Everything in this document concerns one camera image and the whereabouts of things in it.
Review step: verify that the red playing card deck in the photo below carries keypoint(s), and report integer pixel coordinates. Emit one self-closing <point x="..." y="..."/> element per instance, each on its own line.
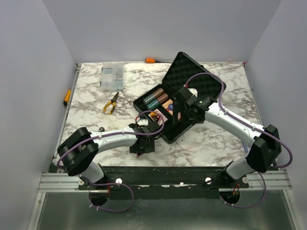
<point x="163" y="118"/>

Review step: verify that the orange screwdriver at back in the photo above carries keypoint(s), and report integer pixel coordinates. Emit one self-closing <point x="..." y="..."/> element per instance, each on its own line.
<point x="152" y="60"/>

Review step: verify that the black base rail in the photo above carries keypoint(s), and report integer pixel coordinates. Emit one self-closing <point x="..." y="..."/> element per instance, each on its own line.
<point x="124" y="183"/>

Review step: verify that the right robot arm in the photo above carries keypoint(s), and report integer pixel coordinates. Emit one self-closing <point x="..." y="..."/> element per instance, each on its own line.
<point x="263" y="143"/>

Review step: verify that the brown chip stack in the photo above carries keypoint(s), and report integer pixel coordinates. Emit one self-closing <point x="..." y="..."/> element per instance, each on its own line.
<point x="162" y="98"/>
<point x="158" y="93"/>

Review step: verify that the brown chip stack front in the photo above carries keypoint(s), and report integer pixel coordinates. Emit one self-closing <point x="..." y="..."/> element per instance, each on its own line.
<point x="162" y="98"/>

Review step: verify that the yellow handled pliers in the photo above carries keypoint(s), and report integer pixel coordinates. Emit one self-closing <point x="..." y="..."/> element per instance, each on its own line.
<point x="110" y="106"/>

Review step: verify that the green chip stack rear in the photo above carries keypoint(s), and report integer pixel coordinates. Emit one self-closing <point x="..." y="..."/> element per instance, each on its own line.
<point x="149" y="99"/>

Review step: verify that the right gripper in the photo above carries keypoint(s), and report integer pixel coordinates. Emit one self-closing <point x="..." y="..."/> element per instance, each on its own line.
<point x="176" y="109"/>

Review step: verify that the white poker chip stack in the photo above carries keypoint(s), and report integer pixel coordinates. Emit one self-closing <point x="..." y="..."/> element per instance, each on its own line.
<point x="179" y="116"/>

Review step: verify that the green chip stack front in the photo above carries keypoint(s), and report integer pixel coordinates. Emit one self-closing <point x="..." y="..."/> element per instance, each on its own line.
<point x="153" y="105"/>

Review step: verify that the green chip stack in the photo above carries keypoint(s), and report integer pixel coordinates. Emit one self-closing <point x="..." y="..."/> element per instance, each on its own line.
<point x="153" y="105"/>
<point x="149" y="99"/>

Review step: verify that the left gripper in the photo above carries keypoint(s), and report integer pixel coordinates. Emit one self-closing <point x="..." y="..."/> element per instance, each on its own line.
<point x="149" y="147"/>

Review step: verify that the black poker set case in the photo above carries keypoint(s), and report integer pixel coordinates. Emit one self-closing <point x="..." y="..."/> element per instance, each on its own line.
<point x="184" y="71"/>

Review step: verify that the orange tool at left edge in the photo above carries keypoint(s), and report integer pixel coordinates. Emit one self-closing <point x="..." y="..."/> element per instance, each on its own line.
<point x="67" y="98"/>

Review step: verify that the clear plastic screw box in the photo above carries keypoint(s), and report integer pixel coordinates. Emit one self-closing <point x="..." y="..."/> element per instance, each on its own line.
<point x="112" y="77"/>

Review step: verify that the brown chip stack rear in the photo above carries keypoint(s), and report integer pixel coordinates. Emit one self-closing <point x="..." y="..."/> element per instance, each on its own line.
<point x="158" y="93"/>

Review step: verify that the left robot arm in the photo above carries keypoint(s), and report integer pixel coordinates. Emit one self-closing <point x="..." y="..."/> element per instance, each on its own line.
<point x="76" y="154"/>

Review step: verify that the blue small blind button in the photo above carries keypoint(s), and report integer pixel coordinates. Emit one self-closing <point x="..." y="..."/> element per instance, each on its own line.
<point x="170" y="107"/>

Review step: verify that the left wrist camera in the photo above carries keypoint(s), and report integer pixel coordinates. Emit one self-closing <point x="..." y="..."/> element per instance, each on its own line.
<point x="144" y="128"/>

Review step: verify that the blue red pen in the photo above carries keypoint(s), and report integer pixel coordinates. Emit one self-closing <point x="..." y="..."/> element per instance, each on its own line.
<point x="245" y="147"/>

